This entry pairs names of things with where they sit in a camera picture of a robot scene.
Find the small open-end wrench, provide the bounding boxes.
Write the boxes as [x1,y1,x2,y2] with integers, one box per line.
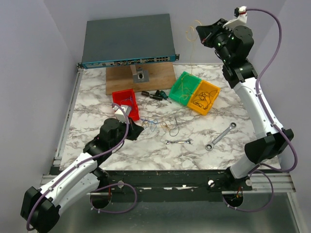
[164,138,193,145]

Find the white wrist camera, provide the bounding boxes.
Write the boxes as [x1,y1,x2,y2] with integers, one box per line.
[113,105,132,123]
[223,6,247,30]

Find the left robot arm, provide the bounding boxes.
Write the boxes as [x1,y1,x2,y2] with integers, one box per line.
[20,118,144,233]

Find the red plastic bin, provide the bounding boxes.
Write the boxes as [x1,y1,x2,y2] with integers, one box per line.
[112,89,139,121]

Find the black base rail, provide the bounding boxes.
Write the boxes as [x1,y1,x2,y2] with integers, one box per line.
[90,169,252,208]

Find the blue purple wires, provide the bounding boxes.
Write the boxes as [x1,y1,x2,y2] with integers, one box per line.
[138,116,181,137]

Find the black metal socket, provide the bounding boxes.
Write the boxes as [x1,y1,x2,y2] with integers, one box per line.
[141,91,150,97]

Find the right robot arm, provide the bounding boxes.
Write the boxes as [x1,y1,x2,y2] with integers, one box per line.
[196,18,294,190]

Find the wooden board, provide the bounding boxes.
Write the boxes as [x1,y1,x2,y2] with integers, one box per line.
[106,62,176,95]

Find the grey network switch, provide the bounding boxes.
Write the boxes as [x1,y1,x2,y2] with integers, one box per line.
[80,14,180,69]

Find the black cylindrical bit holder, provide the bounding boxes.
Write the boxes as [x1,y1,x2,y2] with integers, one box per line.
[149,94,163,101]

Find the green handled screwdriver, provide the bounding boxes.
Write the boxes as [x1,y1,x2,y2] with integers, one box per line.
[155,90,171,103]

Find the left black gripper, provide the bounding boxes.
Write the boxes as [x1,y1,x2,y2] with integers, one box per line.
[110,116,144,149]

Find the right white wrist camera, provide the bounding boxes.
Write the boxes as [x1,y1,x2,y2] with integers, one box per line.
[223,6,247,30]

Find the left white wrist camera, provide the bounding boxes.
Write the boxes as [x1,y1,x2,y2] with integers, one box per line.
[113,105,132,123]

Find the green plastic bin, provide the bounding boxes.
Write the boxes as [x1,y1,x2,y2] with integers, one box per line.
[169,71,202,106]

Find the yellow plastic bin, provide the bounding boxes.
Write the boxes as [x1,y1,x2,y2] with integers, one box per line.
[187,80,221,116]

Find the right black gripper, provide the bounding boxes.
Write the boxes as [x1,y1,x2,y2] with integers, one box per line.
[196,18,233,64]

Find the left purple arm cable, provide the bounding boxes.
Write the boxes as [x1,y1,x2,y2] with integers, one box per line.
[26,103,138,231]

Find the grey metal bracket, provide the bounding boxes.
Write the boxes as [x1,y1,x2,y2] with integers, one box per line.
[130,65,150,83]

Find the ratchet wrench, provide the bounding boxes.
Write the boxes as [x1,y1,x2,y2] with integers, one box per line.
[205,122,237,151]

